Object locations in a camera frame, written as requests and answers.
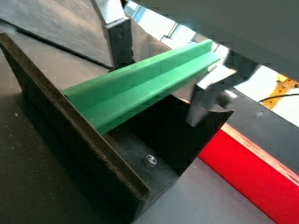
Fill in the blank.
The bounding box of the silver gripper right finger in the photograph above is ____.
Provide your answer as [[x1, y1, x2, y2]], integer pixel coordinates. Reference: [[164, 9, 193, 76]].
[[185, 66, 238, 127]]

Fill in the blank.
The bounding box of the black-padded gripper left finger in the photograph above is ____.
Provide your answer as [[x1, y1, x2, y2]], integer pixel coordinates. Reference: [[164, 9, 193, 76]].
[[89, 0, 133, 69]]

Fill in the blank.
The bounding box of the green star-profile bar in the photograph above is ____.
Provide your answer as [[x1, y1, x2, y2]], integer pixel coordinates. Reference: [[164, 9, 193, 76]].
[[63, 40, 220, 134]]

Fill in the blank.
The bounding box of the black curved fixture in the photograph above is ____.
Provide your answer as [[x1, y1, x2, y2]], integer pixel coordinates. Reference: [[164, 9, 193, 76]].
[[0, 33, 231, 221]]

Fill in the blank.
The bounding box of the red shape-hole block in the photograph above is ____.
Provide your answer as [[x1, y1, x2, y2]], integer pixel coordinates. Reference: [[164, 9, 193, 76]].
[[199, 125, 299, 224]]

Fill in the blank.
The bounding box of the yellow frame with cable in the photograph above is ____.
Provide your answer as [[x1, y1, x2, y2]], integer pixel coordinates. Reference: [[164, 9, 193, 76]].
[[258, 74, 299, 110]]

